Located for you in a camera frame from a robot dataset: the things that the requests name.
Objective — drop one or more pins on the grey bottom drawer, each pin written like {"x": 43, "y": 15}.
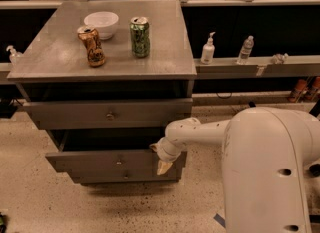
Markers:
{"x": 126, "y": 177}

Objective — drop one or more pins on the white pump bottle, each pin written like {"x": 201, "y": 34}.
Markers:
{"x": 208, "y": 50}

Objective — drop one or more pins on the clear pump bottle left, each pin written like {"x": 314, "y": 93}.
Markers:
{"x": 14, "y": 54}

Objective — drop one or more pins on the green soda can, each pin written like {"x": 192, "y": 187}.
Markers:
{"x": 140, "y": 42}

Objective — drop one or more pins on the grey drawer cabinet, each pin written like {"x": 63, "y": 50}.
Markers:
{"x": 103, "y": 79}

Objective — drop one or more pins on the orange bottle under shelf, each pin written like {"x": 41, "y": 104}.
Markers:
{"x": 297, "y": 90}

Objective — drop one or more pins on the grey drawer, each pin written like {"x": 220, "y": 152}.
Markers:
{"x": 107, "y": 114}
{"x": 126, "y": 177}
{"x": 97, "y": 152}

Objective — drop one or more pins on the white bowl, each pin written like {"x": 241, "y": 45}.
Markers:
{"x": 106, "y": 23}

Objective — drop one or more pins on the crumpled clear plastic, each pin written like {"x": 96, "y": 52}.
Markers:
{"x": 279, "y": 58}

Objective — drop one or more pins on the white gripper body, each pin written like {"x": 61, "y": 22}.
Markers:
{"x": 164, "y": 151}

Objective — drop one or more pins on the crushed gold can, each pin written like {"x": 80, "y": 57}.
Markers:
{"x": 91, "y": 40}

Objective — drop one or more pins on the grey top drawer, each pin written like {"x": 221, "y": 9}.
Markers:
{"x": 107, "y": 114}

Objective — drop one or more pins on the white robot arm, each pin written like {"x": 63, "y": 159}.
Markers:
{"x": 264, "y": 152}

